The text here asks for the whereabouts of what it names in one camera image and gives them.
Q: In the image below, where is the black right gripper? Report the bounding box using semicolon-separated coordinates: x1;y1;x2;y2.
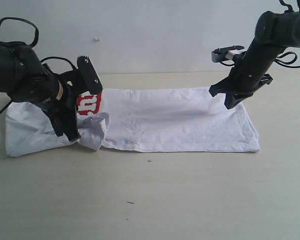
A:
208;44;274;110

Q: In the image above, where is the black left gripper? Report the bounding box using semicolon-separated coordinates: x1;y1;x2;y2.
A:
31;69;81;142

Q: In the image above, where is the white t-shirt red lettering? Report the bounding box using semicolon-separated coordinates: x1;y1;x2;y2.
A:
5;86;262;158

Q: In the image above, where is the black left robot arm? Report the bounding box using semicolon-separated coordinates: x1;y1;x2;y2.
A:
0;41;81;142

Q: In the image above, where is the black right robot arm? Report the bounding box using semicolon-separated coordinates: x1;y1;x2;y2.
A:
209;11;300;110

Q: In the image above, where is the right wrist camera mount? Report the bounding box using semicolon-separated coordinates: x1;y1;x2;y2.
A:
211;45;245;67

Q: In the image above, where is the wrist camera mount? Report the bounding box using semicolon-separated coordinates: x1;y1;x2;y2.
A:
62;55;103;95
211;45;245;67

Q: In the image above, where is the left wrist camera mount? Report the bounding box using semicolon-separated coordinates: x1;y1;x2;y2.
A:
62;55;103;95

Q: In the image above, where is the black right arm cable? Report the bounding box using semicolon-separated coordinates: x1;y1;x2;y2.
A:
274;0;300;68

